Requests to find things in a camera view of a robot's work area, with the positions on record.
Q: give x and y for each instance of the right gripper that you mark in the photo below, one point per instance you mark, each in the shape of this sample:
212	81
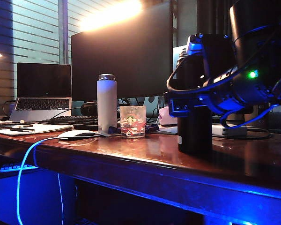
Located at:
236	93

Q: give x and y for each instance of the black thermos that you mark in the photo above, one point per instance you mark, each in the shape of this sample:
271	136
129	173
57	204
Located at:
194	131

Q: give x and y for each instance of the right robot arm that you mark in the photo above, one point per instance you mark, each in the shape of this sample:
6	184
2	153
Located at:
248	28

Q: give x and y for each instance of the printed glass cup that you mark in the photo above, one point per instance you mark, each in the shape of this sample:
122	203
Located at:
133	122

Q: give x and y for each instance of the white thermos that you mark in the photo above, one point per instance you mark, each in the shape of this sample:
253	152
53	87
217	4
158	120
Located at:
107	105

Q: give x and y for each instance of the purple tissue pack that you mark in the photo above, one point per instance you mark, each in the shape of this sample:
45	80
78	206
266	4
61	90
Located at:
166	118

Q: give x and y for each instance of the dark paper sheet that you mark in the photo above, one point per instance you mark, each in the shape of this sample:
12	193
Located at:
168	130

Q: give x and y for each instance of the white power adapter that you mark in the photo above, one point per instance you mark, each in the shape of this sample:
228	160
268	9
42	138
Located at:
229	131

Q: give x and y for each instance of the large black monitor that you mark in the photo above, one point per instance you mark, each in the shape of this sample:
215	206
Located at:
121	65

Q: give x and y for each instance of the black headphones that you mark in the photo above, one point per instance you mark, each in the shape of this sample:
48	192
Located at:
89	109

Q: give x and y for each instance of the black keyboard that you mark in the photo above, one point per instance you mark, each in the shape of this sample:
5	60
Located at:
73	120

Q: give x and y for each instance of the white computer mouse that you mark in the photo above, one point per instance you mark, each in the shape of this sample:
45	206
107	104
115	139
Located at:
71	134

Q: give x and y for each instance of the white notepad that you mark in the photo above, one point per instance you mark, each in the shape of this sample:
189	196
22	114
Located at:
49	128

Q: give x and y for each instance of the silver open laptop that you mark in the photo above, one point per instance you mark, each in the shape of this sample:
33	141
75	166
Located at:
44	79

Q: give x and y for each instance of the black pen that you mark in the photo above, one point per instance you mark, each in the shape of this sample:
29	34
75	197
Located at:
24	130
14	127

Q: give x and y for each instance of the white window blinds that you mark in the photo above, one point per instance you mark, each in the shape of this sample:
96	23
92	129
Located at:
35	35

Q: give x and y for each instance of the black spiral notebook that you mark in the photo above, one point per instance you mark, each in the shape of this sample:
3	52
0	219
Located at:
14	124

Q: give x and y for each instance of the under-desk cabinet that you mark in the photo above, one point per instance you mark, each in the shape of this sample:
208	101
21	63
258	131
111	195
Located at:
37	199

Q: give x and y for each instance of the backlit under-desk keyboard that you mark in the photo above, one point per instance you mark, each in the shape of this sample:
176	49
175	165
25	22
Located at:
14	168

